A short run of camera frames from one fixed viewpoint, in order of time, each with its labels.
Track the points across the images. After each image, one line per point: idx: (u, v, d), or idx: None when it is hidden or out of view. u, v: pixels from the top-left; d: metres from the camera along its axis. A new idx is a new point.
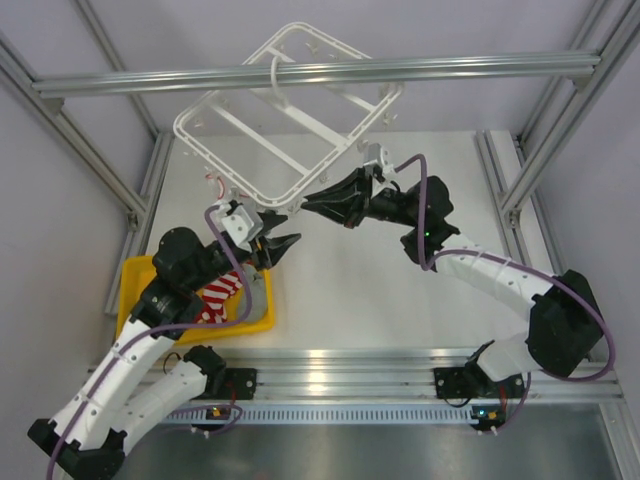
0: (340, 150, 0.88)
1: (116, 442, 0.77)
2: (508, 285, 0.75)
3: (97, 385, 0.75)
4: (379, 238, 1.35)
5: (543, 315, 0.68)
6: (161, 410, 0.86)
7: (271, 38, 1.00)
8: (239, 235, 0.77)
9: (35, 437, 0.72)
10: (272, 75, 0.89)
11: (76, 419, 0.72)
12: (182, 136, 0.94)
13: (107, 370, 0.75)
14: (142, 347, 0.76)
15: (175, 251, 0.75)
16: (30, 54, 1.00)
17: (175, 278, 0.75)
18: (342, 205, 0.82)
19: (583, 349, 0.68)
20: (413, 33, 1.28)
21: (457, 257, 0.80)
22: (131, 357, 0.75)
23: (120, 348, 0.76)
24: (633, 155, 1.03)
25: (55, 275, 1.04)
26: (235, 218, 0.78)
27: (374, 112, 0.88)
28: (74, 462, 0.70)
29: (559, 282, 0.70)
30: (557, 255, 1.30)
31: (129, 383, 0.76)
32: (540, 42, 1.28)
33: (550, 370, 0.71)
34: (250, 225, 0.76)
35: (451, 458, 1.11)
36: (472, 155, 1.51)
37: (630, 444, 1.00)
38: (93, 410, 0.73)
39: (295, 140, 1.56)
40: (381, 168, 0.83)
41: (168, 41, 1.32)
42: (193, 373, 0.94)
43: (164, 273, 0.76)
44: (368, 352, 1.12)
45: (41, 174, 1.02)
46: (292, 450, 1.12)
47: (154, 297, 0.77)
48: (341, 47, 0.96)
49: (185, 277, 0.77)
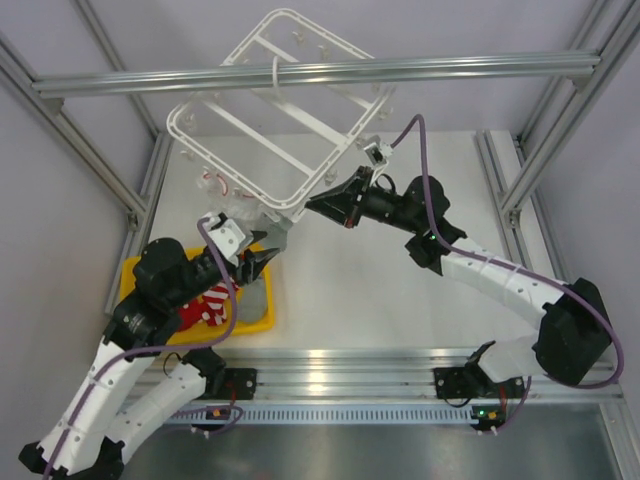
0: (341, 149, 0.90)
1: (113, 453, 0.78)
2: (518, 293, 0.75)
3: (78, 410, 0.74)
4: (379, 238, 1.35)
5: (555, 326, 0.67)
6: (158, 416, 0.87)
7: (258, 25, 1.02)
8: (230, 246, 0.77)
9: (27, 463, 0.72)
10: (273, 75, 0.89)
11: (60, 447, 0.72)
12: (178, 135, 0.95)
13: (85, 396, 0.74)
14: (118, 371, 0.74)
15: (158, 262, 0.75)
16: (29, 54, 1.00)
17: (154, 290, 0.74)
18: (342, 200, 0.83)
19: (591, 357, 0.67)
20: (413, 32, 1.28)
21: (466, 261, 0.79)
22: (107, 382, 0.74)
23: (96, 374, 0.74)
24: (633, 156, 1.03)
25: (55, 276, 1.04)
26: (224, 231, 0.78)
27: (369, 110, 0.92)
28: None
29: (570, 291, 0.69)
30: (557, 255, 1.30)
31: (111, 406, 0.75)
32: (540, 41, 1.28)
33: (557, 378, 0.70)
34: (241, 238, 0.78)
35: (451, 458, 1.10)
36: (472, 156, 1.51)
37: (630, 444, 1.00)
38: (77, 436, 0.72)
39: (295, 139, 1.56)
40: (379, 149, 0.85)
41: (167, 41, 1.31)
42: (191, 376, 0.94)
43: (143, 285, 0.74)
44: (367, 352, 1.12)
45: (41, 174, 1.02)
46: (292, 451, 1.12)
47: (127, 316, 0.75)
48: (330, 37, 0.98)
49: (165, 291, 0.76)
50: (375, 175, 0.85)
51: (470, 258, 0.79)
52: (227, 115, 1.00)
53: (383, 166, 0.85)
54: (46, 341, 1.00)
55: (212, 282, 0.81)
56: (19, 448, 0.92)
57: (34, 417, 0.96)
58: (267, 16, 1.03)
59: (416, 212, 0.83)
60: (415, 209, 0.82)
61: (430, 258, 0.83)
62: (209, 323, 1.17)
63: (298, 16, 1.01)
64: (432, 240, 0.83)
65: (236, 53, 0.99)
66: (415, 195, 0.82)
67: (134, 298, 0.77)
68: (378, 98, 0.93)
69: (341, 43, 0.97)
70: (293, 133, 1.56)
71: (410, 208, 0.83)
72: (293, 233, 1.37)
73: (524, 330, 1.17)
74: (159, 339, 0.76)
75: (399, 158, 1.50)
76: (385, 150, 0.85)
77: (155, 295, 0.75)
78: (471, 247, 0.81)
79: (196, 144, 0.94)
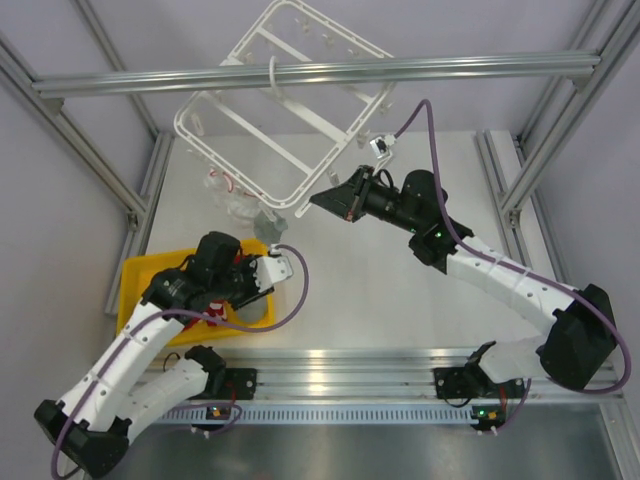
0: (341, 145, 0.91)
1: (121, 429, 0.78)
2: (527, 297, 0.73)
3: (108, 364, 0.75)
4: (379, 238, 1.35)
5: (565, 334, 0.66)
6: (163, 402, 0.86)
7: (261, 17, 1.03)
8: (275, 272, 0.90)
9: (43, 420, 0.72)
10: (270, 75, 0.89)
11: (85, 400, 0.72)
12: (183, 134, 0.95)
13: (118, 351, 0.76)
14: (153, 328, 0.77)
15: (221, 239, 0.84)
16: (29, 54, 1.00)
17: (211, 260, 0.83)
18: (344, 193, 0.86)
19: (596, 361, 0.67)
20: (413, 32, 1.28)
21: (473, 261, 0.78)
22: (141, 339, 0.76)
23: (131, 329, 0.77)
24: (633, 157, 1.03)
25: (55, 275, 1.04)
26: (279, 260, 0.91)
27: (373, 103, 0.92)
28: (82, 441, 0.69)
29: (579, 297, 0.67)
30: (557, 255, 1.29)
31: (139, 365, 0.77)
32: (540, 41, 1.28)
33: (563, 382, 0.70)
34: (289, 272, 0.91)
35: (451, 458, 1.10)
36: (472, 156, 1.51)
37: (630, 444, 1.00)
38: (103, 390, 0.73)
39: (295, 139, 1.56)
40: (383, 140, 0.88)
41: (167, 40, 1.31)
42: (195, 370, 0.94)
43: (204, 252, 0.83)
44: (367, 352, 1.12)
45: (40, 174, 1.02)
46: (293, 451, 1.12)
47: (167, 281, 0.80)
48: (333, 26, 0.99)
49: (215, 265, 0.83)
50: (379, 166, 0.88)
51: (478, 258, 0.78)
52: (229, 112, 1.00)
53: (388, 156, 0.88)
54: (46, 341, 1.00)
55: (235, 293, 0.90)
56: (20, 447, 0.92)
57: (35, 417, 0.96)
58: (270, 6, 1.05)
59: (415, 207, 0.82)
60: (414, 204, 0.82)
61: (435, 256, 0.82)
62: (210, 323, 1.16)
63: (301, 5, 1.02)
64: (438, 237, 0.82)
65: (240, 47, 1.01)
66: (411, 188, 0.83)
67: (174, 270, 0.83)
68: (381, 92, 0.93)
69: (345, 33, 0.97)
70: (293, 133, 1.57)
71: (406, 207, 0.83)
72: (294, 233, 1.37)
73: (524, 330, 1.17)
74: (194, 304, 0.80)
75: (400, 158, 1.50)
76: (388, 139, 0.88)
77: (208, 265, 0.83)
78: (479, 246, 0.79)
79: (201, 144, 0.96)
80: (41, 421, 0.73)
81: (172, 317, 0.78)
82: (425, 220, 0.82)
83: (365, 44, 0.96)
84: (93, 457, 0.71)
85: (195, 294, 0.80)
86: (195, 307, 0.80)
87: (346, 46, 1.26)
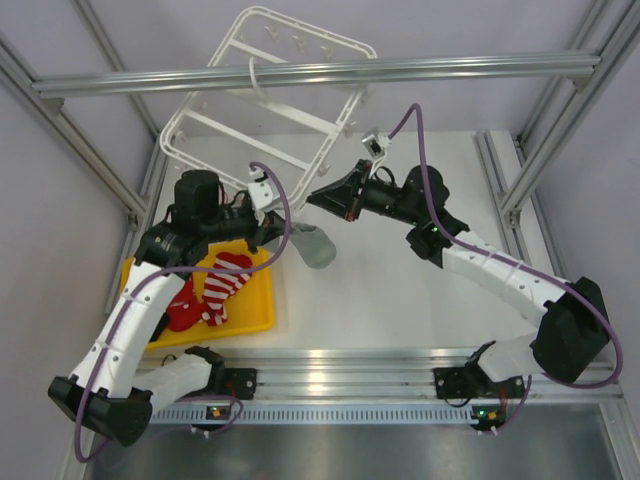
0: (332, 137, 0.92)
1: (144, 396, 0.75)
2: (519, 289, 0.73)
3: (114, 331, 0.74)
4: (381, 237, 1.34)
5: (555, 324, 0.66)
6: (176, 383, 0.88)
7: (232, 28, 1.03)
8: (262, 200, 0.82)
9: (58, 396, 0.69)
10: (252, 76, 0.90)
11: (98, 368, 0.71)
12: (171, 152, 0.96)
13: (121, 315, 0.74)
14: (155, 288, 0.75)
15: (200, 179, 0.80)
16: (30, 54, 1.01)
17: (193, 204, 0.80)
18: (342, 194, 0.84)
19: (589, 355, 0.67)
20: (410, 32, 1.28)
21: (467, 255, 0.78)
22: (144, 298, 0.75)
23: (131, 291, 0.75)
24: (634, 156, 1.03)
25: (54, 273, 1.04)
26: (263, 185, 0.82)
27: (353, 95, 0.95)
28: (105, 408, 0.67)
29: (573, 290, 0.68)
30: (557, 254, 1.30)
31: (146, 326, 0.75)
32: (537, 42, 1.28)
33: (554, 375, 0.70)
34: (275, 197, 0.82)
35: (451, 458, 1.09)
36: (472, 156, 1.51)
37: (631, 444, 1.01)
38: (115, 356, 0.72)
39: (295, 139, 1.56)
40: (377, 141, 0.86)
41: (168, 41, 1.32)
42: (199, 361, 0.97)
43: (183, 201, 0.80)
44: (368, 351, 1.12)
45: (41, 175, 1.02)
46: (292, 451, 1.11)
47: (157, 239, 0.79)
48: (304, 27, 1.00)
49: (200, 204, 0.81)
50: (374, 166, 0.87)
51: (471, 252, 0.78)
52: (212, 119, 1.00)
53: (382, 156, 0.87)
54: (45, 339, 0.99)
55: (231, 234, 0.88)
56: (21, 446, 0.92)
57: (35, 416, 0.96)
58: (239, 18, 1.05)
59: (416, 201, 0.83)
60: (415, 199, 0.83)
61: (431, 250, 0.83)
62: (209, 323, 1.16)
63: (269, 12, 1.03)
64: (435, 233, 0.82)
65: (215, 58, 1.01)
66: (414, 183, 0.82)
67: (160, 226, 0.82)
68: (353, 95, 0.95)
69: (316, 31, 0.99)
70: (292, 133, 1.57)
71: (407, 201, 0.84)
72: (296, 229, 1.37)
73: (523, 330, 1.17)
74: (189, 258, 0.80)
75: (399, 158, 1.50)
76: (383, 142, 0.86)
77: (192, 212, 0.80)
78: (474, 241, 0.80)
79: (191, 160, 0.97)
80: (57, 399, 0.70)
81: (172, 275, 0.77)
82: (424, 215, 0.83)
83: (339, 40, 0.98)
84: (117, 426, 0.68)
85: (188, 244, 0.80)
86: (190, 261, 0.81)
87: (317, 44, 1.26)
